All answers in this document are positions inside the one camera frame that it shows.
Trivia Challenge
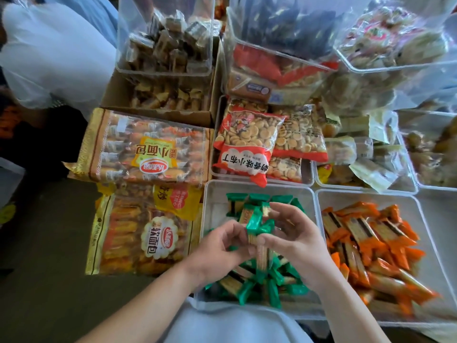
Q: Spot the person's left hand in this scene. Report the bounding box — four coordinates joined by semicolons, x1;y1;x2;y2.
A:
182;219;258;293

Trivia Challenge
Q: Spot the person's right hand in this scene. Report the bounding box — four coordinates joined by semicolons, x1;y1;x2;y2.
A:
255;202;340;294

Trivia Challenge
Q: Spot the green wafer packet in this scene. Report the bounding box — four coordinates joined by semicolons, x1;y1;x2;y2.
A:
238;203;276;246
256;245;272;272

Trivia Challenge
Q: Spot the person's left forearm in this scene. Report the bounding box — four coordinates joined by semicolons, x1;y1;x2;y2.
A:
76;271;204;343

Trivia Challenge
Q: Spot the person's right forearm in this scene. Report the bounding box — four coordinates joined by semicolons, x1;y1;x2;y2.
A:
310;277;392;343

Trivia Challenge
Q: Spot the pile of green wafer snacks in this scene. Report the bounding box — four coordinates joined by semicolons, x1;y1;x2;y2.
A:
203;193;310;310

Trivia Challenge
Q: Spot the clear plastic bin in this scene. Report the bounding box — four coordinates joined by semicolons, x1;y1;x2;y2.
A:
210;95;315;187
194;180;327;320
224;0;345;82
313;136;419;195
115;0;216;77
316;189;457;327
397;110;457;191
334;0;457;75

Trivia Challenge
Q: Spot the red round biscuit bag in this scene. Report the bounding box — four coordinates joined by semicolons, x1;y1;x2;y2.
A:
272;104;329;164
266;156;303;184
213;105;286;188

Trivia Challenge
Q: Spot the person's white clothing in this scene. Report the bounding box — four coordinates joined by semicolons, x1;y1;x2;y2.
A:
161;298;314;343

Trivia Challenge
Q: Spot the yellow snack bag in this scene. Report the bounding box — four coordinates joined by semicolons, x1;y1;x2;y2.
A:
153;184;203;222

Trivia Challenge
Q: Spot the pile of orange wafer packets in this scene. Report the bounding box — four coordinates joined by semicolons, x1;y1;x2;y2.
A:
321;201;439;316

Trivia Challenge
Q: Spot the large gold bread bag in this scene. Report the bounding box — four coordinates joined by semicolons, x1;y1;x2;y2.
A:
63;108;214;187
85;193;203;277

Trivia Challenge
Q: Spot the pile of pale green packets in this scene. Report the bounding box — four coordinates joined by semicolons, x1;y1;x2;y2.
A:
318;111;411;192

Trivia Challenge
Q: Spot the brown bread packet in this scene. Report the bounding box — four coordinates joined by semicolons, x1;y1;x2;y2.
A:
227;68;273;102

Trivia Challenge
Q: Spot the pile of yellow wrapped candies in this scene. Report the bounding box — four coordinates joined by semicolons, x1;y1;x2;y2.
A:
129;79;212;112

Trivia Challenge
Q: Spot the pile of round pastry packets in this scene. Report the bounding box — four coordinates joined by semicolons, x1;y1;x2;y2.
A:
320;70;397;117

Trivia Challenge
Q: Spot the red cracker bag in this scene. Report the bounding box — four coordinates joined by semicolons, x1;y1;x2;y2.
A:
233;44;339;87

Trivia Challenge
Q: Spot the pile of brown wrapped snacks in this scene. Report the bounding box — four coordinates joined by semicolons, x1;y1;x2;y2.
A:
403;117;457;187

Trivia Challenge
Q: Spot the brown cardboard box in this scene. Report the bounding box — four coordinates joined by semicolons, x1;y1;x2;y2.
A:
100;68;223;128

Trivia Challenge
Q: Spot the pile of dark blue packets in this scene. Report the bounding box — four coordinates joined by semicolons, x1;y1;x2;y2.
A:
240;0;340;60

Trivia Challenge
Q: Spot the pile of brown wrapped candies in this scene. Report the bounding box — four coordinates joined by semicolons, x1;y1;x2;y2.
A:
125;10;212;73

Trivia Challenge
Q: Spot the pile of wrapped cookie packets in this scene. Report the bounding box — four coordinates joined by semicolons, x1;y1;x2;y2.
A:
339;1;449;70

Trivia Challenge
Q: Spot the white plastic bag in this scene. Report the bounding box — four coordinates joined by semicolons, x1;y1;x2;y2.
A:
0;0;119;120

